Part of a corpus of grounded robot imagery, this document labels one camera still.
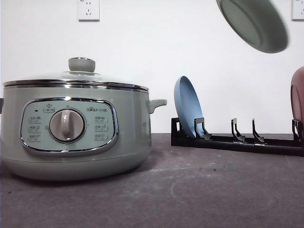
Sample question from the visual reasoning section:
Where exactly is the glass steamer lid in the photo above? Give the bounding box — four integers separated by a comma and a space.
3, 57, 149, 92

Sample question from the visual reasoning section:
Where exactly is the green plate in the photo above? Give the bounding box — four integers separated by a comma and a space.
216, 0, 289, 54

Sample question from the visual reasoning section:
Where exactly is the blue plate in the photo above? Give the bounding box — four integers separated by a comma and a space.
174, 76, 203, 137

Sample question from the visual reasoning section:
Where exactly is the green electric steamer pot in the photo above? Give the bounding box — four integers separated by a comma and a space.
1, 79, 167, 181

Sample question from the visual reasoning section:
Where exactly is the pink plate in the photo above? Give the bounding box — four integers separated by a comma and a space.
290, 66, 304, 138

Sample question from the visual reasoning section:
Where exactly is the black dish rack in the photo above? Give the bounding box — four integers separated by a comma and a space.
171, 117, 304, 156

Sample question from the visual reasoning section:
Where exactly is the grey table mat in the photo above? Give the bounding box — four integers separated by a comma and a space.
0, 133, 304, 228

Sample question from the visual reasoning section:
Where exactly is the white wall socket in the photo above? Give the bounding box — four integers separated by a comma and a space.
78, 0, 100, 22
292, 0, 304, 22

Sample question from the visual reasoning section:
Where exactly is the white wall socket right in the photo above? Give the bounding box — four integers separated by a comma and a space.
292, 0, 304, 22

